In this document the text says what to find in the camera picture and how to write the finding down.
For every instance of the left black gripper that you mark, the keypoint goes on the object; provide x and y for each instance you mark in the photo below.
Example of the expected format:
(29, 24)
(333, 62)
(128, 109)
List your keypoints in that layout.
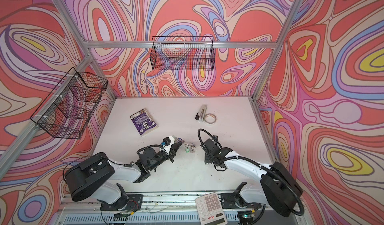
(171, 155)

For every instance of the black wire basket on left wall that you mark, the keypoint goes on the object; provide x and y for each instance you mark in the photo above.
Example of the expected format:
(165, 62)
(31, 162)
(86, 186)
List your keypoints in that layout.
(67, 110)

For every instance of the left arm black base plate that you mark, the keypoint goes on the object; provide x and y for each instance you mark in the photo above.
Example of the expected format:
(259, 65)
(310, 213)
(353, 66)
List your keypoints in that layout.
(128, 203)

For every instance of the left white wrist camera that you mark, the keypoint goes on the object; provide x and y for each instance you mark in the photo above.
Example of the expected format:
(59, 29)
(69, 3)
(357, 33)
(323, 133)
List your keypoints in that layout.
(168, 142)

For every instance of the black wire basket on wall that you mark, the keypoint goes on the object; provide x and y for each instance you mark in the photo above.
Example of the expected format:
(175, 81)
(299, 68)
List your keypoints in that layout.
(67, 110)
(178, 52)

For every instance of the black wire basket on back wall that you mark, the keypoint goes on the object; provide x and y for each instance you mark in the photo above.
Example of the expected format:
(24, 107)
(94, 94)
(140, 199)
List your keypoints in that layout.
(178, 52)

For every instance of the clear tape roll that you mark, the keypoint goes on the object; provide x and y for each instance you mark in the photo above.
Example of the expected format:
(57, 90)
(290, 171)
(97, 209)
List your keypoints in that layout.
(210, 119)

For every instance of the white pink calculator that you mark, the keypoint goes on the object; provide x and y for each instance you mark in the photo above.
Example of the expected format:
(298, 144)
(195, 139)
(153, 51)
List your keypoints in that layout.
(210, 210)

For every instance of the silver black stapler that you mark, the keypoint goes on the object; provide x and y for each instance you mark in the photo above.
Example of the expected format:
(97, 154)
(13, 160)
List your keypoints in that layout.
(200, 116)

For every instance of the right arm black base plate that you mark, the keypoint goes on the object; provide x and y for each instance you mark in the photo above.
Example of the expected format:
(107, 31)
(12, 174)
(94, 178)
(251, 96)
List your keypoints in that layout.
(234, 201)

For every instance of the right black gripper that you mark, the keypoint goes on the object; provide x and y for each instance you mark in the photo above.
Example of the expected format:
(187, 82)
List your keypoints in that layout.
(208, 159)

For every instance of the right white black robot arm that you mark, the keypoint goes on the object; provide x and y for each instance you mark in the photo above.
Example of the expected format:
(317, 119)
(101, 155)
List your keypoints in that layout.
(279, 188)

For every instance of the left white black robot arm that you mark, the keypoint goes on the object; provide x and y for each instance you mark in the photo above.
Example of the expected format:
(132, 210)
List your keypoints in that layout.
(93, 177)

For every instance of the large keyring with coloured keys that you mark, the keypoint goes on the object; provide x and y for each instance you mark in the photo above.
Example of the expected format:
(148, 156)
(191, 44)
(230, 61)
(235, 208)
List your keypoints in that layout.
(189, 147)

